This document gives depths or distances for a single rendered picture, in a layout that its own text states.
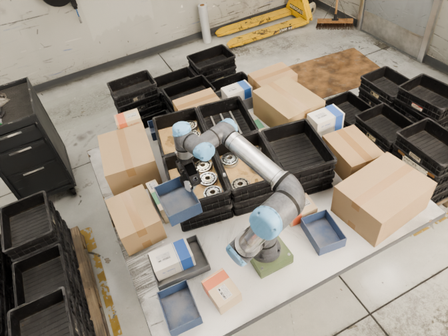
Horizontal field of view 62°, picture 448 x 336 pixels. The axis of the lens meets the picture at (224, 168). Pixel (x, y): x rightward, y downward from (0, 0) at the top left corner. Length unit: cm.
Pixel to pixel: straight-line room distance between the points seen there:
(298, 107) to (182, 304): 139
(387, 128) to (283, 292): 179
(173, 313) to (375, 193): 113
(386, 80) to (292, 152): 173
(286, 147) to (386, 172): 58
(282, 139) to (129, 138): 96
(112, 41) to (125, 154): 293
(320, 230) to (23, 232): 188
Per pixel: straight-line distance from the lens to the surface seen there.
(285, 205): 130
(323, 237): 203
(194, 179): 156
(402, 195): 203
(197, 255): 199
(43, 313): 239
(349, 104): 361
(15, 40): 497
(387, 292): 275
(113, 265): 298
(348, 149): 226
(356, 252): 202
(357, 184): 202
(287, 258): 188
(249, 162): 142
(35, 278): 269
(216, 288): 181
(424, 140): 301
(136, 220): 201
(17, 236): 281
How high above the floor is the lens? 238
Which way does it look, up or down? 45 degrees down
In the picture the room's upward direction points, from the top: 9 degrees counter-clockwise
